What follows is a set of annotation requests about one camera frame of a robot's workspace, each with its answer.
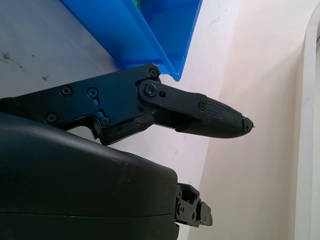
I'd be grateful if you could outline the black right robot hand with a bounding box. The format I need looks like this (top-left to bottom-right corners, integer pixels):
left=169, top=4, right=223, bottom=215
left=0, top=62, right=256, bottom=240

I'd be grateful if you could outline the blue plastic tray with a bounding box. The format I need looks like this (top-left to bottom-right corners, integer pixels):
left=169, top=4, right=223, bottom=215
left=58, top=0, right=205, bottom=83

